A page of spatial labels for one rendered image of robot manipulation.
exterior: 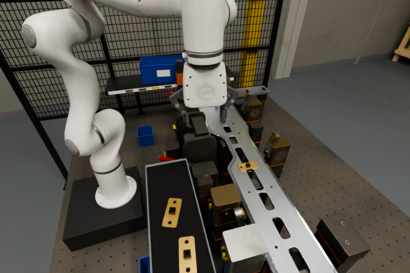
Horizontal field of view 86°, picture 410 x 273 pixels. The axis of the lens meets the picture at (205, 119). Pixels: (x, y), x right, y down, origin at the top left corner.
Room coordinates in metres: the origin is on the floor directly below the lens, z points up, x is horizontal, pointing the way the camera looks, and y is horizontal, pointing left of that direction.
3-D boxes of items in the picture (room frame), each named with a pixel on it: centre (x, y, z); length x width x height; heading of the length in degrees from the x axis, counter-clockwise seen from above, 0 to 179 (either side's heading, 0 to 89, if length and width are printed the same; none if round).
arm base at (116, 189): (0.67, 0.43, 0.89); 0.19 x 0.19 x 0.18
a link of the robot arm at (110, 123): (0.70, 0.42, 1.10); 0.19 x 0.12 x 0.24; 153
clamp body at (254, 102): (1.09, -0.29, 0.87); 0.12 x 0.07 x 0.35; 104
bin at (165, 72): (1.45, 0.29, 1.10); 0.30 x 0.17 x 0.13; 99
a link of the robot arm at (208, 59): (0.47, 0.00, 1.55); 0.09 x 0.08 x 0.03; 98
